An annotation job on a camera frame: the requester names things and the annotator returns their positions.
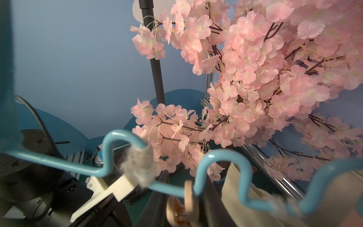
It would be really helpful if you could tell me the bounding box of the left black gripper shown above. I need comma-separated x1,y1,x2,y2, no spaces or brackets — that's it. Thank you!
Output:
42,181,131,227

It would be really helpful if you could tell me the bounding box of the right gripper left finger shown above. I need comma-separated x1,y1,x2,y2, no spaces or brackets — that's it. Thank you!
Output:
134,170,171,227

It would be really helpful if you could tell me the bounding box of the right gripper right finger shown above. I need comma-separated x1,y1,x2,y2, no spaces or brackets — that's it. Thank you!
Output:
201,176,237,227

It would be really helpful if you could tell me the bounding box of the beige glove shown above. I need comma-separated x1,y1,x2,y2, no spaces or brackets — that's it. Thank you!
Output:
222,163,307,227
303,171,363,227

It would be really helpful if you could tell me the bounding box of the light blue wavy clip hanger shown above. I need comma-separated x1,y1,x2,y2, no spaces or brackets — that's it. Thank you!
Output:
0,0,363,218

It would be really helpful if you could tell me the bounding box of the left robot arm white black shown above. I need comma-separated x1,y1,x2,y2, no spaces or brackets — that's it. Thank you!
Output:
1,96,132,227

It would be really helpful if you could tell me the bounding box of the pink clothes clip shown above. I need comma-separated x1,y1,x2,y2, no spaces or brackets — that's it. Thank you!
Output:
166,180,199,227

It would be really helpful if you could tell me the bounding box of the silver tin can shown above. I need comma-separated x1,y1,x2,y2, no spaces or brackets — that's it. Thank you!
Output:
92,144,104,166

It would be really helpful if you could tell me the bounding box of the black garment rack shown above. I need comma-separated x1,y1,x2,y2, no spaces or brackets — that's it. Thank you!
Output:
139,0,165,104

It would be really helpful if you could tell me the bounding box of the pink cherry blossom tree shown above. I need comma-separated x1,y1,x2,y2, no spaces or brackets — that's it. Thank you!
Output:
130,1,363,181

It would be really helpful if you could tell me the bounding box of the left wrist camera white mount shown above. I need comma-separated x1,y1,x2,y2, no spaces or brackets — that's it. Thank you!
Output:
70,176,137,223

